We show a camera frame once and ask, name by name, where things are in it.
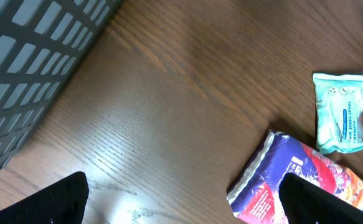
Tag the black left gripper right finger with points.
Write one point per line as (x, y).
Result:
(303, 202)

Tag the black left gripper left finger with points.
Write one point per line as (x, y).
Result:
(61, 202)

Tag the red purple pad package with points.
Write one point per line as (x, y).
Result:
(254, 198)

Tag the green wipes packet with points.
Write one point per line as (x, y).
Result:
(339, 106)

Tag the orange tissue packet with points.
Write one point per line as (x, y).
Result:
(353, 192)

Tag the grey plastic mesh basket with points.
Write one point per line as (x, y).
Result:
(41, 44)

